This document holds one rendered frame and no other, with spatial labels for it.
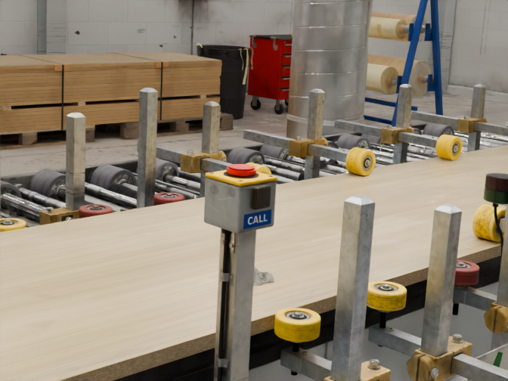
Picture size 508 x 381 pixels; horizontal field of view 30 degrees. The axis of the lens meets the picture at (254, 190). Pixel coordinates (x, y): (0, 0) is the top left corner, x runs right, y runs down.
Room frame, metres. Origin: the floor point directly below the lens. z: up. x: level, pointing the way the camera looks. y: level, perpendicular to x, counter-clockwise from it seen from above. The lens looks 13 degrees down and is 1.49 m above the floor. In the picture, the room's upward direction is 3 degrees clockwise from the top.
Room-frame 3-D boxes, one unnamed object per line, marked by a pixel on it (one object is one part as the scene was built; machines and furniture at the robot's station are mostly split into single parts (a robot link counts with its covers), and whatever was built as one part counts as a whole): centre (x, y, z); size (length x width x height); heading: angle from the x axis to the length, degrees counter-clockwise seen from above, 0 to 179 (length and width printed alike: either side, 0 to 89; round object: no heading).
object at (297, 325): (1.56, -0.09, 0.85); 0.08 x 0.08 x 0.11
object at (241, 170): (1.24, 0.02, 1.22); 0.04 x 0.04 x 0.02
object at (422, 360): (1.62, -0.36, 0.81); 0.13 x 0.06 x 0.05; 135
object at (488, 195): (1.82, -0.48, 1.08); 0.06 x 0.06 x 0.02
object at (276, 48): (10.29, -0.26, 0.41); 0.76 x 0.48 x 0.81; 138
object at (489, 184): (1.82, -0.48, 1.11); 0.06 x 0.06 x 0.02
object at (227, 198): (1.24, 0.02, 1.18); 0.07 x 0.07 x 0.08; 45
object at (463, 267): (1.91, -0.44, 0.85); 0.08 x 0.08 x 0.11
